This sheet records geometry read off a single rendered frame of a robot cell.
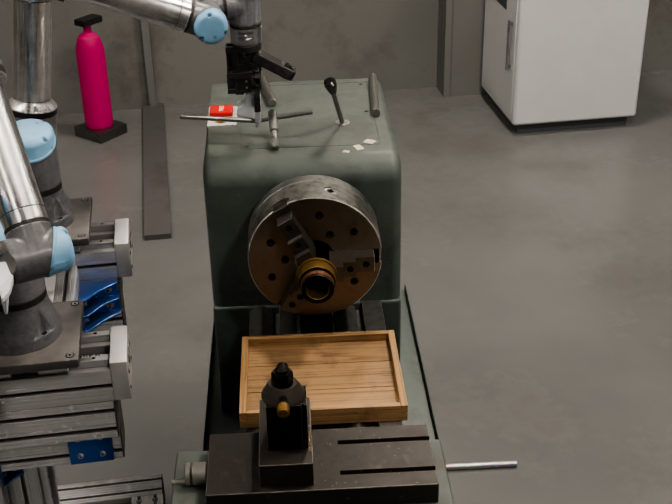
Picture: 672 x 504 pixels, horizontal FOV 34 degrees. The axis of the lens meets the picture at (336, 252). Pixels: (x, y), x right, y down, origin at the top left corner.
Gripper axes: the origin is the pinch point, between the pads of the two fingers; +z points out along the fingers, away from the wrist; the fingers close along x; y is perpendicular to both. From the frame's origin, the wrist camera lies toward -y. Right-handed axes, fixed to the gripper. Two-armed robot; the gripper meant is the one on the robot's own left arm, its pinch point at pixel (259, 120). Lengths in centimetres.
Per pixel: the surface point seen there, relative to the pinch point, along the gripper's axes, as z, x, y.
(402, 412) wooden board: 41, 67, -29
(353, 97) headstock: 4.6, -26.2, -25.1
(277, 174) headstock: 7.7, 15.5, -4.0
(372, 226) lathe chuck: 14.3, 31.7, -25.5
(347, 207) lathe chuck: 9.2, 31.7, -19.8
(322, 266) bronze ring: 18.1, 42.9, -13.4
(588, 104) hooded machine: 115, -294, -170
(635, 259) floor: 130, -150, -154
